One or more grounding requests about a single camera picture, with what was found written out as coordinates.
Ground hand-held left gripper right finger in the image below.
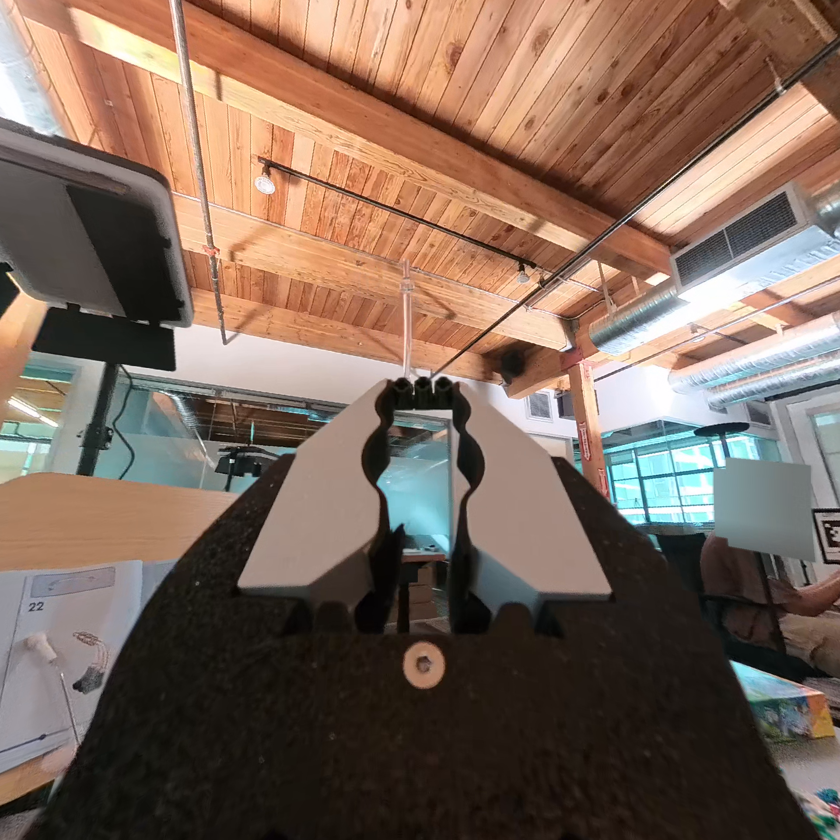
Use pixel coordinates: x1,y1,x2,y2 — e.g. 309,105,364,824
449,381,614,632

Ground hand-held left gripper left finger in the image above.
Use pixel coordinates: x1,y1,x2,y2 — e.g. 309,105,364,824
238,379,404,632

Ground black brick with clear rod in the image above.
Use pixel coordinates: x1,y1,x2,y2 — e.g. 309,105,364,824
392,259,455,409

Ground small softbox light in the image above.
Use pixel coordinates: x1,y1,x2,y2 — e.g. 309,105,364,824
215,446,278,477

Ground large window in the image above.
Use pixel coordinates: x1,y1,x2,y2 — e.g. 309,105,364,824
604,438,726,525

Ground black floor lamp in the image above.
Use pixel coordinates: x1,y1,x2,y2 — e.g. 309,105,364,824
697,423,750,470

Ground light wooden table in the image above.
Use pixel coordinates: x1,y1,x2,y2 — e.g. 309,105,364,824
0,472,240,573

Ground black light stand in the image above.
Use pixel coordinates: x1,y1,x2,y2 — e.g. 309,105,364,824
75,363,120,476

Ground black and white printed tag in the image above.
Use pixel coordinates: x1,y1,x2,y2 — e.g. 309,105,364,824
812,508,840,563

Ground long black ceiling conduit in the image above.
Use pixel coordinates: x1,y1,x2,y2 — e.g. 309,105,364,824
433,39,840,379

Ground building instruction booklet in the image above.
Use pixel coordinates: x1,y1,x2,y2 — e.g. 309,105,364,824
0,560,181,775

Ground colourful cardboard box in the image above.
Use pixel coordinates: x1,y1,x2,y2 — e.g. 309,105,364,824
731,659,836,744

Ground white air vent box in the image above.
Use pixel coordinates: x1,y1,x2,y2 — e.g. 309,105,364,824
669,182,840,304

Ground large softbox light panel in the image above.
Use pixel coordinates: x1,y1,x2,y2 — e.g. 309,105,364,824
0,118,195,371

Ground metal sprinkler pipe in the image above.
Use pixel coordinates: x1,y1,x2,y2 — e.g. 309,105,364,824
169,0,228,346

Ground pile of toy bricks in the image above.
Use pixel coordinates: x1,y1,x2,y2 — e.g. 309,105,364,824
794,786,840,840

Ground wooden support post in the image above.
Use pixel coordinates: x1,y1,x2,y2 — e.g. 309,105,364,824
566,360,610,494

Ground silver ventilation duct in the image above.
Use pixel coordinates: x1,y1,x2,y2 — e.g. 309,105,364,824
0,0,63,135
588,187,840,357
668,314,840,395
705,364,840,411

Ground black track light rail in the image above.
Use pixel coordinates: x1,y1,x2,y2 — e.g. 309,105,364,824
258,156,538,271

